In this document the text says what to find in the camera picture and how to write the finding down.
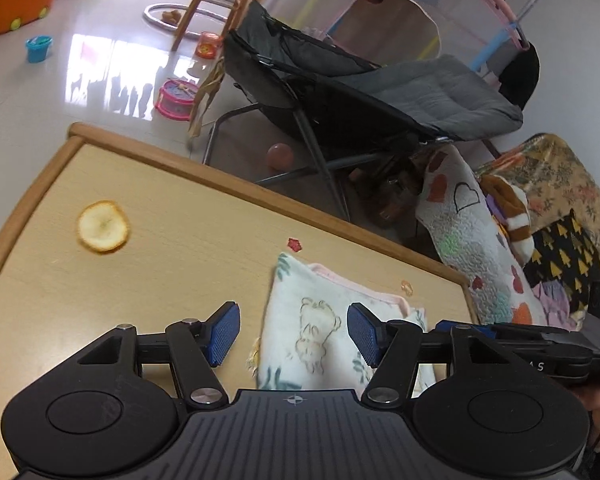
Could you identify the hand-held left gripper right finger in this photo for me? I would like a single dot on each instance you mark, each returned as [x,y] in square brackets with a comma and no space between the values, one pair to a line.
[362,332]

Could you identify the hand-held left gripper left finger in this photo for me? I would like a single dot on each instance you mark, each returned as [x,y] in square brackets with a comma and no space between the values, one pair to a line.
[225,332]

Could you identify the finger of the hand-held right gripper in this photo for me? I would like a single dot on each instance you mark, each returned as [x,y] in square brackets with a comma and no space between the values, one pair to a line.
[484,332]

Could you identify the floral pink-collared baby shirt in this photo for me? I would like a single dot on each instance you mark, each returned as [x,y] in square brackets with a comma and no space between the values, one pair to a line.
[320,320]

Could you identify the lilac crumpled clothes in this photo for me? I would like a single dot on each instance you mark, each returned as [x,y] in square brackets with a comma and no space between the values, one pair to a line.
[555,305]

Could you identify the heart-print quilt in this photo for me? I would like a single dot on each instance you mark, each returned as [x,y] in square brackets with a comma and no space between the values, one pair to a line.
[470,240]

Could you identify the black tree-print pillow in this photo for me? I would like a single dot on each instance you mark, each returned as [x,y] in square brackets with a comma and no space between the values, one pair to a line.
[565,255]

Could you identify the red flower sticker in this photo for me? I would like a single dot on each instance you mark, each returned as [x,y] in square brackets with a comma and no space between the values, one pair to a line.
[295,244]

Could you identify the brown glass jar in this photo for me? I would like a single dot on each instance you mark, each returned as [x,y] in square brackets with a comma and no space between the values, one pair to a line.
[395,195]

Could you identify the pink ball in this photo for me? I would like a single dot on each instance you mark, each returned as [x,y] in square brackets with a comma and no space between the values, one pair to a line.
[280,156]

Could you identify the tan straw tassel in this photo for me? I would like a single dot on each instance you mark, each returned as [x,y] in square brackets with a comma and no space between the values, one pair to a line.
[205,100]

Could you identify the pink toy drum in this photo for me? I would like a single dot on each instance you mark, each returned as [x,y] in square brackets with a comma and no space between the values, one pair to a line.
[175,102]

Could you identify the grey folding lounge chair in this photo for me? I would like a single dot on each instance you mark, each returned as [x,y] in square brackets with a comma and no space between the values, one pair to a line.
[430,90]

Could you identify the black hanging garment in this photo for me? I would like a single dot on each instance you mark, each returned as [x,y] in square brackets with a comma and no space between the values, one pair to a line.
[522,75]

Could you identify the orange toy bucket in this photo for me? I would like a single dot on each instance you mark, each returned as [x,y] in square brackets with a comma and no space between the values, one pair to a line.
[209,46]

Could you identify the small brown toy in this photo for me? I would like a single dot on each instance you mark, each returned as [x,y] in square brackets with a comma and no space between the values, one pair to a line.
[171,17]

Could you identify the tall wooden stool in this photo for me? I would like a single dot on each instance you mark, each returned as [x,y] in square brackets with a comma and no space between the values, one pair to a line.
[200,4]

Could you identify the blue toy bucket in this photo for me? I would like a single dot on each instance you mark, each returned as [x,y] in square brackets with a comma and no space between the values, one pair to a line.
[39,50]

